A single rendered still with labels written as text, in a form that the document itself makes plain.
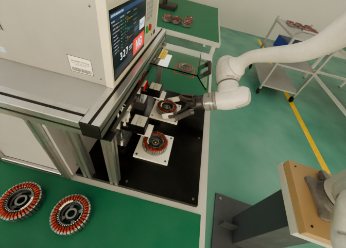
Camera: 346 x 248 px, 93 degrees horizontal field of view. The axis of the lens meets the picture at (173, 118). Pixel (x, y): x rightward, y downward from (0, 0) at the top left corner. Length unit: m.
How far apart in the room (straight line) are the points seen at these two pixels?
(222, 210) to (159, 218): 0.98
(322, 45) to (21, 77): 0.81
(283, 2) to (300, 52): 5.46
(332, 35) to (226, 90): 0.37
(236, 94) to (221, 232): 1.09
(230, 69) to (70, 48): 0.63
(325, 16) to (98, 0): 6.42
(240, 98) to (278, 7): 5.41
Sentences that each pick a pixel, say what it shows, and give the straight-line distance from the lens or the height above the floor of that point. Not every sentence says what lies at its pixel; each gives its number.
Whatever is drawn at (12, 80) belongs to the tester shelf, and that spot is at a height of 1.11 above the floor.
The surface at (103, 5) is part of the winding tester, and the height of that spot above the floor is 1.31.
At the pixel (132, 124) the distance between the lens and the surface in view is 0.64.
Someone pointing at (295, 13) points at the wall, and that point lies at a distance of 6.29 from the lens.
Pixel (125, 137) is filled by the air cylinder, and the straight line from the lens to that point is 0.72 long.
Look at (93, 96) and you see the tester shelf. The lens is 0.46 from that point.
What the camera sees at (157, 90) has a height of 0.92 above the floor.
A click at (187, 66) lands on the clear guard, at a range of 0.75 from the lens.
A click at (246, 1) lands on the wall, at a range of 5.89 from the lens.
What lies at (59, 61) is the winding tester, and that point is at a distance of 0.53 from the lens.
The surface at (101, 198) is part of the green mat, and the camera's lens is 0.70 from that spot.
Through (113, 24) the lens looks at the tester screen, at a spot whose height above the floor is 1.27.
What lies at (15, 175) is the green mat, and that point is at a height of 0.75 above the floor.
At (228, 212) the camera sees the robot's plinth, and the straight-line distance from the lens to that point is 1.61.
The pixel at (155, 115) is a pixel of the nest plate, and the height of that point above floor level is 0.78.
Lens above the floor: 1.41
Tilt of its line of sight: 45 degrees down
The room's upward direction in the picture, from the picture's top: 15 degrees clockwise
